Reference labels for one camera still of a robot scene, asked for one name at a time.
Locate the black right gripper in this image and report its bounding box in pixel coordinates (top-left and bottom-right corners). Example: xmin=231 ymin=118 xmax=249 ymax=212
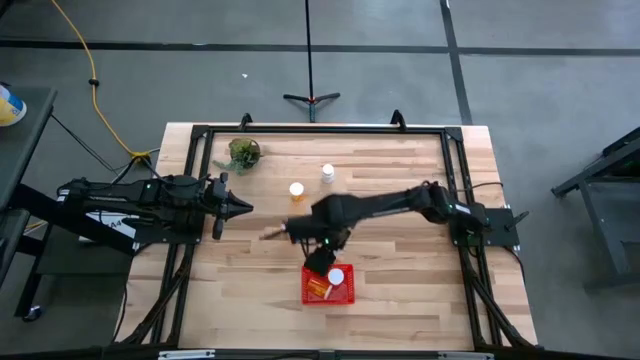
xmin=285 ymin=213 xmax=354 ymax=278

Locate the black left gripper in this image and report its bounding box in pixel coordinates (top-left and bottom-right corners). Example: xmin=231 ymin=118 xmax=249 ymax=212
xmin=201 ymin=171 xmax=255 ymax=242

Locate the red plastic slotted basket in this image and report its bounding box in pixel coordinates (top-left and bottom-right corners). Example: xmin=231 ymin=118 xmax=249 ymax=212
xmin=300 ymin=263 xmax=357 ymax=306

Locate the potted green succulent plant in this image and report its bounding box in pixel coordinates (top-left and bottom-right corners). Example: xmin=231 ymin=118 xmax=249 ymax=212
xmin=212 ymin=137 xmax=265 ymax=176

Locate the white paper label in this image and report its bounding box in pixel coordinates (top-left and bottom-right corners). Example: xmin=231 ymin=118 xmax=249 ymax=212
xmin=78 ymin=210 xmax=140 ymax=245

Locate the black tripod stand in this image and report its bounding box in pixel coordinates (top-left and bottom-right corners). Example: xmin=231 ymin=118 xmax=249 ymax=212
xmin=282 ymin=0 xmax=342 ymax=124

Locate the dark grey cart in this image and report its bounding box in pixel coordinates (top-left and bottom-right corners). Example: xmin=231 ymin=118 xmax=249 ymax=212
xmin=0 ymin=87 xmax=59 ymax=322

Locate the yellow blue plastic tub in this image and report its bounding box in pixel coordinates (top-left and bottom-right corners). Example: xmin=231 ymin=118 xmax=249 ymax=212
xmin=0 ymin=83 xmax=28 ymax=128

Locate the dark metal stand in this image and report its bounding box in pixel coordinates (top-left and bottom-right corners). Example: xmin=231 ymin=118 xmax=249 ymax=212
xmin=551 ymin=127 xmax=640 ymax=294

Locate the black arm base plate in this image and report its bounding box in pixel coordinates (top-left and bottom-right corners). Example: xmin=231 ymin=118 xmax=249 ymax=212
xmin=133 ymin=219 xmax=204 ymax=246
xmin=449 ymin=207 xmax=530 ymax=249

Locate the yellow floor cable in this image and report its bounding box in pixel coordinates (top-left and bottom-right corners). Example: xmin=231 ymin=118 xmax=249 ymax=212
xmin=49 ymin=0 xmax=152 ymax=163

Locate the black aluminium rig frame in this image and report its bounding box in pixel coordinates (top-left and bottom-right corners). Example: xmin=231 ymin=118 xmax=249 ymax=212
xmin=112 ymin=109 xmax=539 ymax=351

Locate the silver metal bracket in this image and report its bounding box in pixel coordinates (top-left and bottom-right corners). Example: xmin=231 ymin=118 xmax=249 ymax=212
xmin=158 ymin=349 xmax=216 ymax=360
xmin=438 ymin=351 xmax=494 ymax=360

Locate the black floor cable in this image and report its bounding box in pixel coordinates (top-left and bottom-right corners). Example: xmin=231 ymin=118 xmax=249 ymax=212
xmin=49 ymin=113 xmax=169 ymax=184

